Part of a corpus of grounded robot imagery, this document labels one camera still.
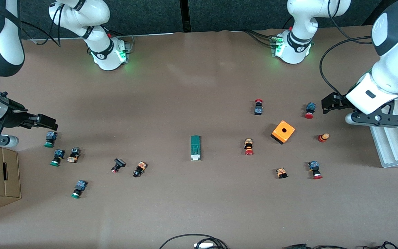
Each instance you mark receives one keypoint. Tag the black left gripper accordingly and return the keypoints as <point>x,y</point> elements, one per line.
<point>338,101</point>

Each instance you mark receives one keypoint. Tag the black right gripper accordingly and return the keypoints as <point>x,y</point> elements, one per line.
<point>13,117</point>

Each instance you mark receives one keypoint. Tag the green load switch white lever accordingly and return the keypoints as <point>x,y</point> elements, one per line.
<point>195,147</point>

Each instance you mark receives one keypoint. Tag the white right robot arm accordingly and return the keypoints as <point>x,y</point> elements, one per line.
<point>97,14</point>

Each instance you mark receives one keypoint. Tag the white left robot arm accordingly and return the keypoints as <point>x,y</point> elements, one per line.
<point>392,76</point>

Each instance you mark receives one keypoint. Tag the green push button blue block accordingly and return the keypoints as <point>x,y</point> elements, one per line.
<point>50,139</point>
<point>78,188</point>
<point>57,157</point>

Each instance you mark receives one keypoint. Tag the red push button blue block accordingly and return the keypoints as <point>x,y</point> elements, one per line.
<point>310,110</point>
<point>315,169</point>

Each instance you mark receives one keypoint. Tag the red yellow indicator lamp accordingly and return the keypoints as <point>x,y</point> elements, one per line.
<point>323,137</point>

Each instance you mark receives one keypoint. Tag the red push button black block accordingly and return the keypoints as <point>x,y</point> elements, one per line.
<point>258,107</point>

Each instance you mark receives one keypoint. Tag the black square button red base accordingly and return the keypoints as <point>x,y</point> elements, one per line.
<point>117,165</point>

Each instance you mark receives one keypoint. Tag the white ridged plastic tray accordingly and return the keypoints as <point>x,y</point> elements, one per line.
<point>396,148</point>

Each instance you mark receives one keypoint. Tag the small orange contact block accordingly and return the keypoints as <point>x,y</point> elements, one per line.
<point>282,172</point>

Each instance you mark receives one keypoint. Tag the red mushroom button orange block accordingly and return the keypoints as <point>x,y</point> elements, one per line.
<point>248,146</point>

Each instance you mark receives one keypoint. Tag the black push button orange block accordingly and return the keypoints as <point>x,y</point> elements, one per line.
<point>139,169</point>

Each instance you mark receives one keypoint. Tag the orange button enclosure box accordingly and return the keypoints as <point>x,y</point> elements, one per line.
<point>283,132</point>

